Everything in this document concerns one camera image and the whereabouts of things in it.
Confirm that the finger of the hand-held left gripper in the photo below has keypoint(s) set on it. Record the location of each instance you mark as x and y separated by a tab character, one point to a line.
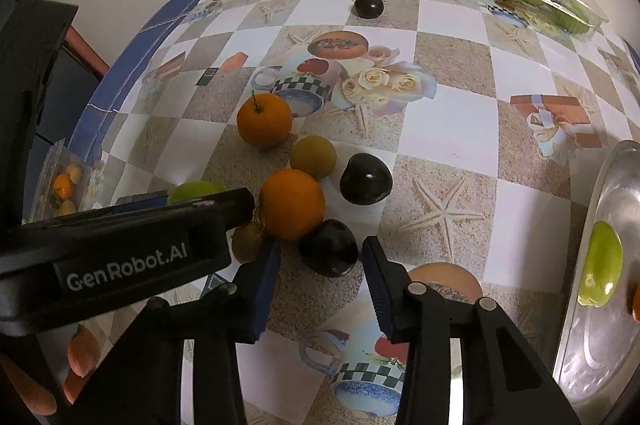
235	210

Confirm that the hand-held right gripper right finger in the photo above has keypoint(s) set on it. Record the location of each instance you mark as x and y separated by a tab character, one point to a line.
377	292

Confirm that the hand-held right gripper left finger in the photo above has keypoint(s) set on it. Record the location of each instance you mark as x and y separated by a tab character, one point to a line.
267	290

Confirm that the green fruit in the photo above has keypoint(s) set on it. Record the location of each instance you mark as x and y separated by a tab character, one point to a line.
600	265
192	192

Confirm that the dark plum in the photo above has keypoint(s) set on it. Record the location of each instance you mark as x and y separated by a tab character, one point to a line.
369	6
365	180
327	254

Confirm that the orange with stem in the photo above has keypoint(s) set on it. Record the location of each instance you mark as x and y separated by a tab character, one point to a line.
264	122

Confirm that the round brown fruit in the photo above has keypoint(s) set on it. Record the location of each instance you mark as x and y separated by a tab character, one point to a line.
312	156

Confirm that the metal bowl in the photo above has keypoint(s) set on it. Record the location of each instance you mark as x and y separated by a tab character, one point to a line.
600	355

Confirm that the person's left hand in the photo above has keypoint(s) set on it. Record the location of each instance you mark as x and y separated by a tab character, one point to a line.
82	355

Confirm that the small brown fruit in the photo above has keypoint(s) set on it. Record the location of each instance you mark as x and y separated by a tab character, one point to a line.
246	245

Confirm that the clear plastic fruit bag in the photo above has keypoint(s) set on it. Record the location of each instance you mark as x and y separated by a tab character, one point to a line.
65	185

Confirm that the checkered printed tablecloth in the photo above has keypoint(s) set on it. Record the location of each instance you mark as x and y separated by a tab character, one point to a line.
450	70

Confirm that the reddish wooden rail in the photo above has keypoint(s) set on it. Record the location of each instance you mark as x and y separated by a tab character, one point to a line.
87	52

